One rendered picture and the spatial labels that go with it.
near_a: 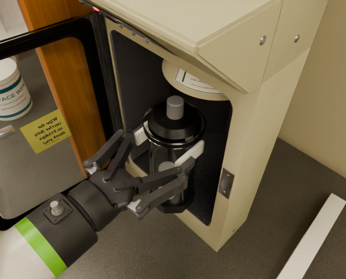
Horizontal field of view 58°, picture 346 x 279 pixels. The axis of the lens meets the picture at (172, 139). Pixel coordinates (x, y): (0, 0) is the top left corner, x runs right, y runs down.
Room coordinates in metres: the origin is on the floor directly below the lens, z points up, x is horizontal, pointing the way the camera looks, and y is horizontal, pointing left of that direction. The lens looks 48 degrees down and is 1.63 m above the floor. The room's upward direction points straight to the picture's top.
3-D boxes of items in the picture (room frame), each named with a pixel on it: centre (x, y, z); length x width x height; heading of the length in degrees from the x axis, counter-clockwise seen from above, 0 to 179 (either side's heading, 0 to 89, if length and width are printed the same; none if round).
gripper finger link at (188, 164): (0.30, -0.02, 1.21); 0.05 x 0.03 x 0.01; 137
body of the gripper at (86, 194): (0.26, 0.11, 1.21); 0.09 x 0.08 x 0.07; 138
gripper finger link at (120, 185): (0.28, 0.04, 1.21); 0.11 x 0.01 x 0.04; 110
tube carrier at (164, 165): (0.37, 0.00, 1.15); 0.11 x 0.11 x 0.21
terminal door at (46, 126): (0.39, 0.26, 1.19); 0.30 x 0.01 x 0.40; 127
